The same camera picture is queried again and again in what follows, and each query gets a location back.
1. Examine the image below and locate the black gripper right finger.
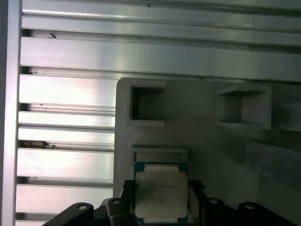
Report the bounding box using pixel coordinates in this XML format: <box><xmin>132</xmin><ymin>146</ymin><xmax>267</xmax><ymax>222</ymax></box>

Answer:
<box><xmin>188</xmin><ymin>180</ymin><xmax>297</xmax><ymax>226</ymax></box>

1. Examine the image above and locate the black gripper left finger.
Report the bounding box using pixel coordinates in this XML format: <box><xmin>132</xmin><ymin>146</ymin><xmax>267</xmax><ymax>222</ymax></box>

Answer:
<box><xmin>47</xmin><ymin>180</ymin><xmax>136</xmax><ymax>226</ymax></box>

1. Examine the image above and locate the silver CPU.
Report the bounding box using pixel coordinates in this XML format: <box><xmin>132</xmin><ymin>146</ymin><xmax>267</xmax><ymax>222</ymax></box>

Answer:
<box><xmin>133</xmin><ymin>161</ymin><xmax>189</xmax><ymax>224</ymax></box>

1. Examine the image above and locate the grey parts rack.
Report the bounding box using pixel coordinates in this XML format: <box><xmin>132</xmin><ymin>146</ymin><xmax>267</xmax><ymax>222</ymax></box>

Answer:
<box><xmin>112</xmin><ymin>78</ymin><xmax>301</xmax><ymax>226</ymax></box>

